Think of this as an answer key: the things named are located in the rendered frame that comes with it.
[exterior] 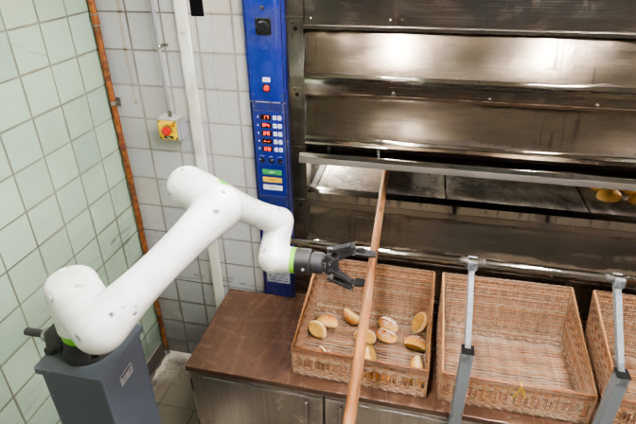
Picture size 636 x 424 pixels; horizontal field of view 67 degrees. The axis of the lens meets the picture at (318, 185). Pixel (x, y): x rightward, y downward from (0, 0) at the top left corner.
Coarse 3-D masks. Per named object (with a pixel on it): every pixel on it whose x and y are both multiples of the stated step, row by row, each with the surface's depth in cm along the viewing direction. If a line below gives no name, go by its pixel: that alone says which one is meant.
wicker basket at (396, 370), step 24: (360, 264) 225; (312, 288) 223; (336, 288) 231; (360, 288) 228; (384, 288) 225; (408, 288) 223; (432, 288) 212; (312, 312) 227; (336, 312) 233; (360, 312) 231; (384, 312) 228; (408, 312) 225; (432, 312) 203; (312, 336) 220; (336, 336) 220; (432, 336) 196; (312, 360) 196; (336, 360) 193; (384, 360) 207; (384, 384) 193; (408, 384) 190
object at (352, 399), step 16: (384, 176) 224; (384, 192) 211; (368, 272) 162; (368, 288) 155; (368, 304) 149; (368, 320) 144; (352, 368) 127; (352, 384) 123; (352, 400) 118; (352, 416) 115
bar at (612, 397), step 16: (304, 240) 185; (320, 240) 184; (400, 256) 178; (416, 256) 176; (432, 256) 175; (448, 256) 175; (464, 256) 174; (528, 272) 169; (544, 272) 168; (560, 272) 167; (576, 272) 166; (592, 272) 166; (464, 352) 164; (624, 352) 158; (464, 368) 166; (624, 368) 156; (464, 384) 170; (608, 384) 160; (624, 384) 155; (464, 400) 174; (608, 400) 159; (608, 416) 163
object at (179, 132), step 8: (160, 120) 209; (168, 120) 208; (176, 120) 207; (184, 120) 213; (160, 128) 210; (176, 128) 209; (184, 128) 214; (160, 136) 212; (168, 136) 211; (176, 136) 211; (184, 136) 215
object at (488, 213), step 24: (312, 192) 217; (336, 192) 217; (360, 192) 217; (480, 216) 205; (504, 216) 202; (528, 216) 200; (552, 216) 198; (576, 216) 197; (600, 216) 197; (624, 216) 197
